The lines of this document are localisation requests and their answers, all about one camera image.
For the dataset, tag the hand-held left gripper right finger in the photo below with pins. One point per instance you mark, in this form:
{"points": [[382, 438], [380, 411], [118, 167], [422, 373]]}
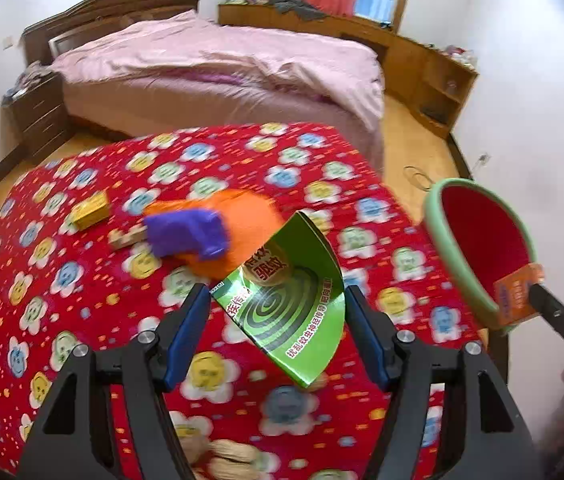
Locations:
{"points": [[367, 341]]}

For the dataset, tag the dark grey clothes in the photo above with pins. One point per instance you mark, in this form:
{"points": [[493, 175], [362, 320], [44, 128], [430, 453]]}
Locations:
{"points": [[294, 6]]}

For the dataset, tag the pink duvet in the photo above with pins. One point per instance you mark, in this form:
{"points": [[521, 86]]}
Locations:
{"points": [[221, 60]]}

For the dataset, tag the clothes heap on nightstand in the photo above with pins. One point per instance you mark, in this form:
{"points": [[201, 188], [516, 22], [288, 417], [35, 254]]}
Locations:
{"points": [[29, 80]]}

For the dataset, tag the orange cardboard box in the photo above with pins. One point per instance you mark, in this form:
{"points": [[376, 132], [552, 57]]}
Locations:
{"points": [[514, 295]]}

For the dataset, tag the long wooden cabinet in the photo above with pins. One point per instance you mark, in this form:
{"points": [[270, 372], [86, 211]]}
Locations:
{"points": [[412, 60]]}

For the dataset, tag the small yellow box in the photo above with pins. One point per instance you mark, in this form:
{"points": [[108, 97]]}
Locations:
{"points": [[89, 210]]}

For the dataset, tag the small items on cabinet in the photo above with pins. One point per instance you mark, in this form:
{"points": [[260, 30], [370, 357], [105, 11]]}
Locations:
{"points": [[457, 55]]}

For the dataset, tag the green cardboard box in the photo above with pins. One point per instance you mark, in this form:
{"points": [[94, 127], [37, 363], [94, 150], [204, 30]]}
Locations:
{"points": [[292, 305]]}

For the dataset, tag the peanut in shell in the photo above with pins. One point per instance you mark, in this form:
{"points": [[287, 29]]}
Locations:
{"points": [[234, 452]]}

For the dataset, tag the white light switch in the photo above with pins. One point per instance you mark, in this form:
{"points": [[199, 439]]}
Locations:
{"points": [[8, 42]]}

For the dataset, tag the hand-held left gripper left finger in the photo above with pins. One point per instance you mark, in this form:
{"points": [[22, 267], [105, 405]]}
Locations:
{"points": [[184, 336]]}

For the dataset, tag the red basket with green rim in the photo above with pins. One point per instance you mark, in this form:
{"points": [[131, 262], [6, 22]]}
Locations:
{"points": [[477, 240]]}

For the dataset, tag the red smiley flower printed blanket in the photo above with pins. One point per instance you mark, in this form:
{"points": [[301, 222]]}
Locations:
{"points": [[111, 310]]}

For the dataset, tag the wooden bed with headboard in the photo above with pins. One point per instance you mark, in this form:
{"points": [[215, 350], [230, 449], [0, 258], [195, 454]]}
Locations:
{"points": [[111, 5]]}

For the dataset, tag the dark wooden nightstand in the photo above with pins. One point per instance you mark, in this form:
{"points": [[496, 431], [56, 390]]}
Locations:
{"points": [[39, 115]]}

